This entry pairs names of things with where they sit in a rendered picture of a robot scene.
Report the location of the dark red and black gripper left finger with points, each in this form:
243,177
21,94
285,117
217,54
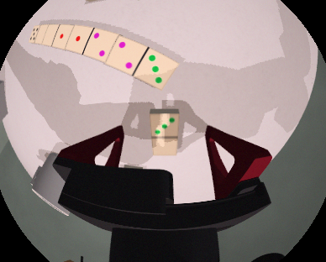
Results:
86,150

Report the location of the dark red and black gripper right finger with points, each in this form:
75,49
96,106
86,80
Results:
250,160

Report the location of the grey mug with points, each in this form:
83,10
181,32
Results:
49,184

